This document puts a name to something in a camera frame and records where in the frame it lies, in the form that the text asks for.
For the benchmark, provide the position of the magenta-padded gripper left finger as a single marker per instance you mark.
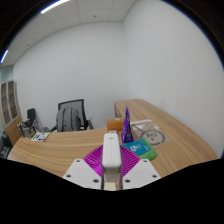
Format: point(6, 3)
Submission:
point(77, 171)

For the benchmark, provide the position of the purple standing pouch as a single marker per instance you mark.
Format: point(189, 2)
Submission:
point(126, 128)

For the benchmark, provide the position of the white charger block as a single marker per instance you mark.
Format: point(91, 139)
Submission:
point(111, 150)

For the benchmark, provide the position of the black mesh office chair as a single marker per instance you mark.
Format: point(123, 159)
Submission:
point(78, 103)

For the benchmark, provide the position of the clear plastic bag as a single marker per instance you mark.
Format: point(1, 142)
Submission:
point(150, 131)

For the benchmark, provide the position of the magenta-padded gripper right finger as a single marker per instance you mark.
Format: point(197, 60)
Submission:
point(145, 171)

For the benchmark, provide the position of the black box with items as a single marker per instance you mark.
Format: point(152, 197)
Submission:
point(27, 130)

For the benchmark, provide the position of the teal flat pack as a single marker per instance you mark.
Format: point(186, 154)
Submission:
point(140, 147)

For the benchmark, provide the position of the white green leaflet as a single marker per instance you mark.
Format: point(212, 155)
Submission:
point(40, 136)

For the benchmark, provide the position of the ceiling light strip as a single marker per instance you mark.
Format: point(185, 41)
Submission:
point(4, 56)
point(55, 6)

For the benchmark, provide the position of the grey backpack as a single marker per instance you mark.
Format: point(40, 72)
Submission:
point(68, 120)

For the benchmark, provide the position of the orange cardboard box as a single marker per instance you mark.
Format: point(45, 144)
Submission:
point(115, 124)

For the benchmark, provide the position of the wooden shelf unit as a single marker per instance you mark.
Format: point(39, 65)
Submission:
point(10, 106)

